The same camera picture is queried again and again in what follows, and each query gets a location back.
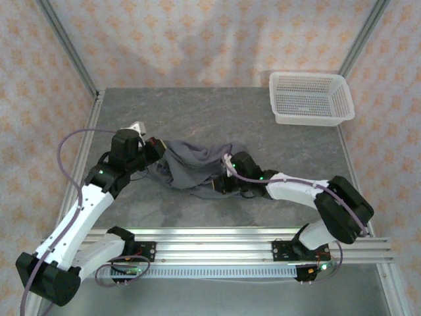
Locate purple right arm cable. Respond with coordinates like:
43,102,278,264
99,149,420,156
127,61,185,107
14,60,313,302
225,153,370,284

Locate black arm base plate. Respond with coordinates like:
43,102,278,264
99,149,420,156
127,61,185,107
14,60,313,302
272,240,332,264
131,241,157,264

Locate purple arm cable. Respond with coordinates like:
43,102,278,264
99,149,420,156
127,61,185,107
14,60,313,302
19,128,153,316
225,153,370,284

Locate white perforated plastic basket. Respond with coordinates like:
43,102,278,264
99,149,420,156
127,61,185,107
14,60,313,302
268,71,356,128

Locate small circuit board with LED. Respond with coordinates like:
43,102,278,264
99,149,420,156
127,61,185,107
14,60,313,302
308,261,337,275
111,265,143,277

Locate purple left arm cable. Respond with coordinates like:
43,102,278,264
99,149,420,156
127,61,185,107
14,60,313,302
19,128,153,316

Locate grey t-shirt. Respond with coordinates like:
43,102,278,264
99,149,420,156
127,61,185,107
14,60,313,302
146,138,260,201

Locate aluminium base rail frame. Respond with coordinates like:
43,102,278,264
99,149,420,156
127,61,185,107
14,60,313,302
35,226,395,266

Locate white slotted cable duct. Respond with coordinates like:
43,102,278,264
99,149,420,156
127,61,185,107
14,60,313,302
95,265,299,280

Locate aluminium corner post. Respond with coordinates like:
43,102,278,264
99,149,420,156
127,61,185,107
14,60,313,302
36,0,101,99
337,0,392,78

